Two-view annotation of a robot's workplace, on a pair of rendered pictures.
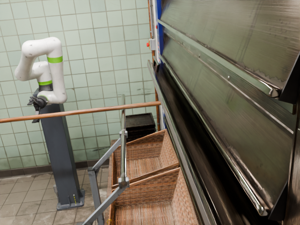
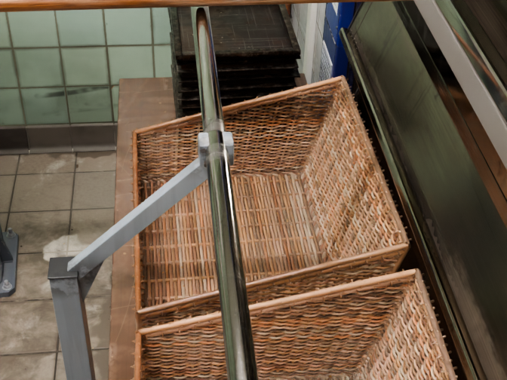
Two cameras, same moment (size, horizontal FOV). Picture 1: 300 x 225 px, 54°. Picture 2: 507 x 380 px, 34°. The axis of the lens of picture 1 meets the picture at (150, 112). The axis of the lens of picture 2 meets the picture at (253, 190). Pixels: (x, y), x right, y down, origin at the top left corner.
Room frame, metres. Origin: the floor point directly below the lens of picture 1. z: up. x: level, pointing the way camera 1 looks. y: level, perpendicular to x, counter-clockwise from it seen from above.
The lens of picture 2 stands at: (0.66, 0.18, 1.81)
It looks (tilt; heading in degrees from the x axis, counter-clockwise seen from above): 39 degrees down; 356
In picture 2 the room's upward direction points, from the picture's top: 2 degrees clockwise
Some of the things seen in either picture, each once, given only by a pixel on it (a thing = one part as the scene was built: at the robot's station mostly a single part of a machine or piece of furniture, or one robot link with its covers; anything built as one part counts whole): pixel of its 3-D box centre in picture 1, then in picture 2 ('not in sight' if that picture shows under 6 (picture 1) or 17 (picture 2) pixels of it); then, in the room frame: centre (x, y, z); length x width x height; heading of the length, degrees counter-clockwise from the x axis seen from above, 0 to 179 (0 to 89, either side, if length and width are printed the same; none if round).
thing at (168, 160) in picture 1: (143, 162); (251, 208); (1.94, 0.09, 0.72); 0.56 x 0.49 x 0.28; 4
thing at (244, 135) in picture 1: (190, 72); not in sight; (1.37, -0.21, 1.54); 1.79 x 0.11 x 0.19; 3
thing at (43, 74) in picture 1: (41, 72); not in sight; (2.50, 0.90, 1.36); 0.16 x 0.13 x 0.19; 128
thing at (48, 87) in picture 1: (47, 84); not in sight; (2.56, 0.90, 1.23); 0.26 x 0.15 x 0.06; 7
